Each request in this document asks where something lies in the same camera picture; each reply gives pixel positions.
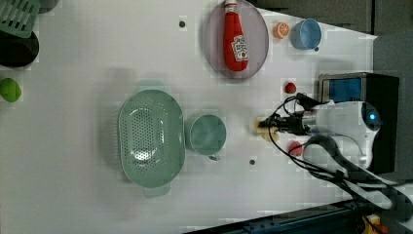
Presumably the blue bowl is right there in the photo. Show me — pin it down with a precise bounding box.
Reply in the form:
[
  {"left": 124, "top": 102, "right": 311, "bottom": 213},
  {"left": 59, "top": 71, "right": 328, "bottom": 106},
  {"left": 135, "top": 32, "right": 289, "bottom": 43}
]
[{"left": 289, "top": 19, "right": 321, "bottom": 50}]

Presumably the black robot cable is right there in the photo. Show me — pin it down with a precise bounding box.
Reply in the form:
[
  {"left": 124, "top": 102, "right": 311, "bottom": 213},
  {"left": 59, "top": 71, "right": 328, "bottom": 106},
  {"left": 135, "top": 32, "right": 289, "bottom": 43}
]
[{"left": 266, "top": 92, "right": 391, "bottom": 209}]

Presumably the green colander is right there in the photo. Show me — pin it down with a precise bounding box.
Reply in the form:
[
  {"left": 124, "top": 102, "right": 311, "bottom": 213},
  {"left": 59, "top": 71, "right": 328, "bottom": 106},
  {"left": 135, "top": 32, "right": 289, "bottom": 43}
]
[{"left": 118, "top": 80, "right": 185, "bottom": 198}]

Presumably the peeled toy banana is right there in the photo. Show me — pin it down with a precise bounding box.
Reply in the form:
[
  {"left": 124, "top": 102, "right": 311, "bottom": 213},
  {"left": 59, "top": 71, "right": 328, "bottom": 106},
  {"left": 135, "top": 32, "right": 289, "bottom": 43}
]
[{"left": 254, "top": 118, "right": 280, "bottom": 142}]

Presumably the orange half toy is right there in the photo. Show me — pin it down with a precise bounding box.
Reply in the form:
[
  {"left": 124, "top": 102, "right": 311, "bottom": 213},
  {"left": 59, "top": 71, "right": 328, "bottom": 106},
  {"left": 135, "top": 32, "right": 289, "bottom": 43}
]
[{"left": 273, "top": 22, "right": 289, "bottom": 40}]

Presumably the red pepper toy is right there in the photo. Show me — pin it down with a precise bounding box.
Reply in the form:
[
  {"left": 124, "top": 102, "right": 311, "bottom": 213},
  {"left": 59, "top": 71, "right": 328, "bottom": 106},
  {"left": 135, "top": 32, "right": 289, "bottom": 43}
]
[{"left": 288, "top": 141, "right": 303, "bottom": 156}]

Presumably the black toaster oven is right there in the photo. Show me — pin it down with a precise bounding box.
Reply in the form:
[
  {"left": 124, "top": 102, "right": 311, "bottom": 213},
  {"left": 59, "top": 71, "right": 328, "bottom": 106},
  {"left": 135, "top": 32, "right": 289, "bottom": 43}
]
[{"left": 319, "top": 72, "right": 399, "bottom": 174}]

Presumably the black cylinder container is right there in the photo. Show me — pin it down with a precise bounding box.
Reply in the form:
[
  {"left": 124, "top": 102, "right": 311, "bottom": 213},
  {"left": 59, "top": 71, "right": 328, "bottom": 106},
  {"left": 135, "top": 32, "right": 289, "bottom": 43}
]
[{"left": 0, "top": 32, "right": 39, "bottom": 67}]

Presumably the small red strawberry toy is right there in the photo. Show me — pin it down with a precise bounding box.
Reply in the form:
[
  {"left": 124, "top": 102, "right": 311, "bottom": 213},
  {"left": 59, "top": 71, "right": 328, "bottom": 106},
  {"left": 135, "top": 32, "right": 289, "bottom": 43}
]
[{"left": 284, "top": 82, "right": 296, "bottom": 94}]

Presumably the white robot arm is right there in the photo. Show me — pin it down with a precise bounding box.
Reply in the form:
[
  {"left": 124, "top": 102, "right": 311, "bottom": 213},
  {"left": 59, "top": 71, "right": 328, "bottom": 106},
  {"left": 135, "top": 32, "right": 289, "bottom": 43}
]
[{"left": 255, "top": 96, "right": 412, "bottom": 221}]

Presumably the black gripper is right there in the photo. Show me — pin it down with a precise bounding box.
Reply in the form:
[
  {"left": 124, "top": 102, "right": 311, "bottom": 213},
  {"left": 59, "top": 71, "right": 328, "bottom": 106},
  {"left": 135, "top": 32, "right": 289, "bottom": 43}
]
[{"left": 263, "top": 111, "right": 309, "bottom": 136}]

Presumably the green slotted rack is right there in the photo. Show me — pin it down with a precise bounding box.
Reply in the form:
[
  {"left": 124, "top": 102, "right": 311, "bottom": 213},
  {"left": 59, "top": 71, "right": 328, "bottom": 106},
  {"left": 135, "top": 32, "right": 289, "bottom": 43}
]
[{"left": 0, "top": 0, "right": 41, "bottom": 38}]

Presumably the red ketchup bottle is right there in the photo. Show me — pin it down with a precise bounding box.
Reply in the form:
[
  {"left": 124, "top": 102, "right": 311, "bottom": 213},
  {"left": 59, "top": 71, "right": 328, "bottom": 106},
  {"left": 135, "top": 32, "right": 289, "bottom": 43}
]
[{"left": 223, "top": 0, "right": 248, "bottom": 72}]

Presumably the grey round plate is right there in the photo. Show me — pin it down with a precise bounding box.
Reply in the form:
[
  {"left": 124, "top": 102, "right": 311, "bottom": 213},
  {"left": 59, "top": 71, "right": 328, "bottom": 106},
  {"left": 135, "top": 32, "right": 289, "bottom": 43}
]
[{"left": 203, "top": 0, "right": 269, "bottom": 79}]

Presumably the green mug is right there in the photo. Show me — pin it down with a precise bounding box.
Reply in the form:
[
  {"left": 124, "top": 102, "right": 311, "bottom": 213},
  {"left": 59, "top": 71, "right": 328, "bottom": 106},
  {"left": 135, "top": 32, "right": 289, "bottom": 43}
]
[{"left": 184, "top": 114, "right": 227, "bottom": 161}]

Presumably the green lime toy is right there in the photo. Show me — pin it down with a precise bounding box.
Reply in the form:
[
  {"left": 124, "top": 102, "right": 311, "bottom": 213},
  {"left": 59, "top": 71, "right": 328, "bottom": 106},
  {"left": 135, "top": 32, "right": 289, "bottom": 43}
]
[{"left": 0, "top": 78, "right": 21, "bottom": 102}]

